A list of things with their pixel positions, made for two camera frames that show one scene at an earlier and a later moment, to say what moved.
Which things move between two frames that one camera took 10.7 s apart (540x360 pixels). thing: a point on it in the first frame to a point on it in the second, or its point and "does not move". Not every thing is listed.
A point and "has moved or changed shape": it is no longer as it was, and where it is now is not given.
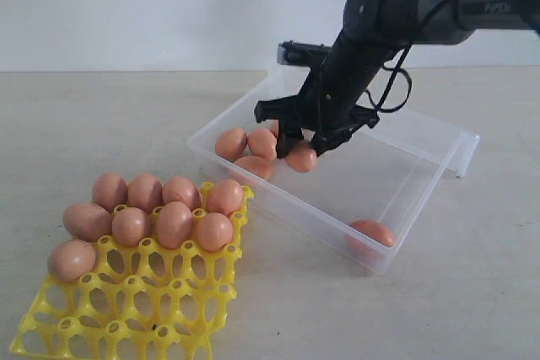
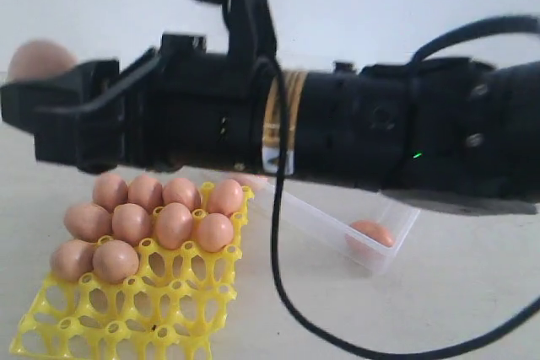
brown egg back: (302, 158) has moved or changed shape
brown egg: (145, 192) does not move
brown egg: (87, 222) does not move
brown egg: (214, 231) does not move
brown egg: (110, 190) does not move
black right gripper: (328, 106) to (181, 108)
